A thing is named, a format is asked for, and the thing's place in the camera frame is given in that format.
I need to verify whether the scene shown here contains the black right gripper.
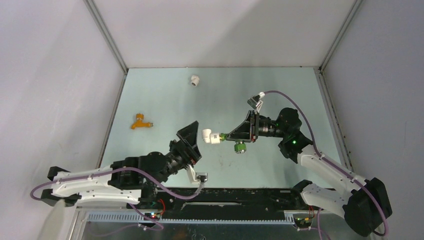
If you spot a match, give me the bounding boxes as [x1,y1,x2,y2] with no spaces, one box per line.
[226,110,288,143]

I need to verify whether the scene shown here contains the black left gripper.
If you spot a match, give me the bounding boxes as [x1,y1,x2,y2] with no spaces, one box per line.
[152,121,202,187]

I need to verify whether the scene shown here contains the green water faucet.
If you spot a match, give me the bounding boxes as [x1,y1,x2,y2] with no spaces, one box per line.
[219,133,247,154]

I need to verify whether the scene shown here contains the white pipe elbow fitting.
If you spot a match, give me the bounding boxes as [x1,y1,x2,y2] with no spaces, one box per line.
[201,128,221,145]

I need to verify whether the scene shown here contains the orange water faucet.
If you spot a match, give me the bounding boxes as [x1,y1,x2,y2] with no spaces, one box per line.
[130,113,154,130]

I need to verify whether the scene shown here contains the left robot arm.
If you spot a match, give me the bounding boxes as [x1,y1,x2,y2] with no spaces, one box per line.
[30,121,208,208]

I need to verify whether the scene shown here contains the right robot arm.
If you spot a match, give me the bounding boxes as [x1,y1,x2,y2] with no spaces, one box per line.
[220,107,393,237]

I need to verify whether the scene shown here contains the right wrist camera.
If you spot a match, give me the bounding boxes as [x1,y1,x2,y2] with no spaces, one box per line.
[247,92,266,113]

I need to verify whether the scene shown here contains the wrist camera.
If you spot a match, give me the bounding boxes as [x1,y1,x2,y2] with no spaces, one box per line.
[186,165,208,185]
[247,92,266,113]

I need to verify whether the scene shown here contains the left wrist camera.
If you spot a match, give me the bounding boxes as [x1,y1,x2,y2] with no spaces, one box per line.
[186,165,208,185]

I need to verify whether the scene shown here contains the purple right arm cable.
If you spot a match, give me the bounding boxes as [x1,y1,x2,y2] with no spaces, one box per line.
[263,90,390,238]

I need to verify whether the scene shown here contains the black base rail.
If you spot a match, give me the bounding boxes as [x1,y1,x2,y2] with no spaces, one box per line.
[135,187,319,222]

